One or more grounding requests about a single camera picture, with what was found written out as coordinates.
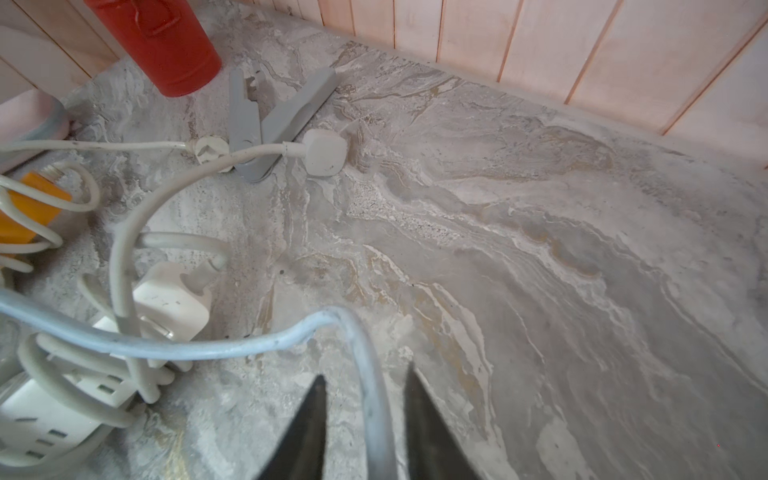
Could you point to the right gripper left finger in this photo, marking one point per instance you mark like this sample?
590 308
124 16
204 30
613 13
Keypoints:
301 452

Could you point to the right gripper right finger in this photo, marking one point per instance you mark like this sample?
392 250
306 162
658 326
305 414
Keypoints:
432 451

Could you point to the white power strip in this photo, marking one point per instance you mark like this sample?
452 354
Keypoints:
58 403

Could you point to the yellow power strip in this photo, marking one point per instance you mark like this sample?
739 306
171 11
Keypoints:
13 232

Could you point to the grey stapler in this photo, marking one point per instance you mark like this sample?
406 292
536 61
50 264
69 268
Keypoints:
326 150

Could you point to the pink case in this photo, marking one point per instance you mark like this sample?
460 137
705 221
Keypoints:
33 115

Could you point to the red metal pencil cup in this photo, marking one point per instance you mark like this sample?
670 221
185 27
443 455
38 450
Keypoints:
165 39

